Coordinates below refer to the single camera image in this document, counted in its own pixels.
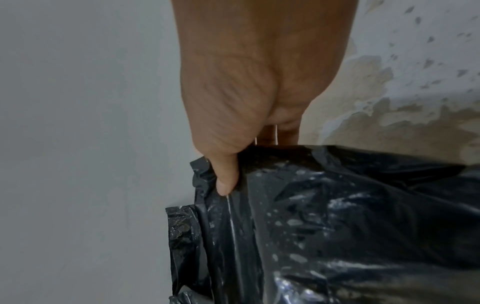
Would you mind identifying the person's right hand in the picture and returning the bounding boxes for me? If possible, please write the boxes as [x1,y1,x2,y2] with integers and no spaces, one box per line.
[170,0,357,197]

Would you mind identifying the black plastic garbage bag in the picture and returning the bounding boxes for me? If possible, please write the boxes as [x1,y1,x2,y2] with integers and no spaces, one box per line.
[165,144,480,304]

